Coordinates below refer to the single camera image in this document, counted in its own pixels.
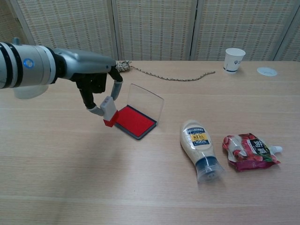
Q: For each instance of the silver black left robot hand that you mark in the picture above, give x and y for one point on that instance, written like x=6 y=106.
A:
x=84 y=64

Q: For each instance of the red and white stamp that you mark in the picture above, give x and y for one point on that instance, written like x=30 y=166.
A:
x=110 y=112

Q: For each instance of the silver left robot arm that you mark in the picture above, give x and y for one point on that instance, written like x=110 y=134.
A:
x=23 y=65

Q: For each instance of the red ink pad clear lid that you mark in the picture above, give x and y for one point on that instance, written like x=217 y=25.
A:
x=136 y=120

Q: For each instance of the beige upturned bowl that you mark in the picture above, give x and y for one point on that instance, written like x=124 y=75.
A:
x=30 y=92

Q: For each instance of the woven folding screen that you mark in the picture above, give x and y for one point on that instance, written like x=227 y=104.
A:
x=152 y=28

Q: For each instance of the mayonnaise squeeze bottle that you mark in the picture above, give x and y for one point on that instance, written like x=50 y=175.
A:
x=195 y=140

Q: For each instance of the white paper cup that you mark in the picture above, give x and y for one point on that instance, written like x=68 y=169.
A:
x=233 y=62

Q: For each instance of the red spouted food pouch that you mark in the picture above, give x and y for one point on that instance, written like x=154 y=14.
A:
x=248 y=152

